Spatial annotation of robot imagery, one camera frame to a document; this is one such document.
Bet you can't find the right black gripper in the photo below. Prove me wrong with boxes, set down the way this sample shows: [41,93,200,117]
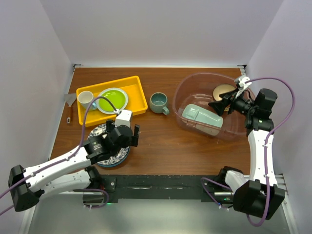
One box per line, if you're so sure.
[208,87,256,117]

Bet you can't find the brown floral cream-inside bowl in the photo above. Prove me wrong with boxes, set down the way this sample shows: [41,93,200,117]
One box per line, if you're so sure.
[213,84,236,101]

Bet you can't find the blue floral plate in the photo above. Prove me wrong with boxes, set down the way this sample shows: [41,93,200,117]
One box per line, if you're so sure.
[87,123,130,168]

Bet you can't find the light-teal divided rectangular dish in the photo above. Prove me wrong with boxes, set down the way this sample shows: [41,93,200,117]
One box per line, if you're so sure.
[182,104,223,136]

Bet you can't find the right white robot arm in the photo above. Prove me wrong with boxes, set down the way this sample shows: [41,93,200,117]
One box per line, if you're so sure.
[209,88,285,220]

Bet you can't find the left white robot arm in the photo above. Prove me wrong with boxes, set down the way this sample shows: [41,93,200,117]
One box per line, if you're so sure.
[8,120,140,212]

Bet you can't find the clear pink plastic bin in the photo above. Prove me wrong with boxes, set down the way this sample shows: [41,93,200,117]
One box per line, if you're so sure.
[172,73,246,139]

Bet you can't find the light-blue bottom plate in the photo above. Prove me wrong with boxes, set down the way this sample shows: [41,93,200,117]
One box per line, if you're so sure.
[97,152,129,168]

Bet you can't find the green plate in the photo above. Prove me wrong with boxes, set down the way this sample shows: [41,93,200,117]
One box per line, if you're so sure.
[98,89,126,112]

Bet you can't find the light-blue scalloped plate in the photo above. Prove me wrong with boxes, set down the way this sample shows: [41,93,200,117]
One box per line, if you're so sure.
[96,88,128,115]

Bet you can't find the teal speckled ceramic mug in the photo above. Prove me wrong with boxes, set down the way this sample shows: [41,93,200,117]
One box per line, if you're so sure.
[149,92,170,115]

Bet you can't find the white light-blue mug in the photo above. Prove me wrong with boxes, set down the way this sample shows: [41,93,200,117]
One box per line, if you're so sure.
[77,91,97,111]

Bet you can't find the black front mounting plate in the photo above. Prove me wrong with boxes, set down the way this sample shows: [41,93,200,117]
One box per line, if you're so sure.
[98,175,234,204]

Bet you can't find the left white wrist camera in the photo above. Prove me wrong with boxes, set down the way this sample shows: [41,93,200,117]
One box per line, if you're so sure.
[115,109,133,127]

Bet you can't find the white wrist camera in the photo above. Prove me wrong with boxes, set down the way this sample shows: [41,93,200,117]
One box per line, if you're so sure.
[234,75,251,98]
[115,109,133,127]

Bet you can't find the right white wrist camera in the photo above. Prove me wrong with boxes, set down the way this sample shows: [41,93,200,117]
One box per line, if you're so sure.
[234,75,251,98]

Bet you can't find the metal scraper wooden handle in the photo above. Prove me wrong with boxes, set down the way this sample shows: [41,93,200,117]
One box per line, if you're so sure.
[64,93,77,124]

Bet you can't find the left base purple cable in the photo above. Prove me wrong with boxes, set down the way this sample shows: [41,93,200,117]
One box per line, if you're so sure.
[82,188,110,209]

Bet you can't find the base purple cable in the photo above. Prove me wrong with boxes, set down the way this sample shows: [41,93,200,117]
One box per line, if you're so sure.
[82,188,110,209]
[200,177,235,210]

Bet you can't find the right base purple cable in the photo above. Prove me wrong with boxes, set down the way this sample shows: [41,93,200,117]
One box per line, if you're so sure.
[200,177,235,210]

